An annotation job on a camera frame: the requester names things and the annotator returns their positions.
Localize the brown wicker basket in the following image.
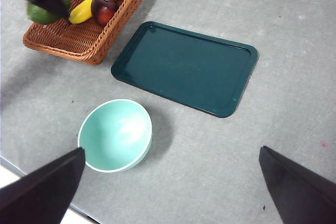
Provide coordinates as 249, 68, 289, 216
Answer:
22, 0, 150, 66

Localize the dark green tray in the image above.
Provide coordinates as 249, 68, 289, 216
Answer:
110, 20, 259, 119

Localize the teal bowl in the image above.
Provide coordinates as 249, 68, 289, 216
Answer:
77, 99, 153, 174

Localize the dark red plum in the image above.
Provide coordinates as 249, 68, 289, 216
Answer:
90, 0, 119, 27

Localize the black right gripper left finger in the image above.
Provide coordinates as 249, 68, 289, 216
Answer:
0, 146, 87, 224

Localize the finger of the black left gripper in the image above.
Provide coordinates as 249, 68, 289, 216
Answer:
27, 0, 71, 22

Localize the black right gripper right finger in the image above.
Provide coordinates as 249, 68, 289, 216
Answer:
258, 145, 336, 224

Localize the green avocado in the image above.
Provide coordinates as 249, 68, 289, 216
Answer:
26, 0, 72, 25

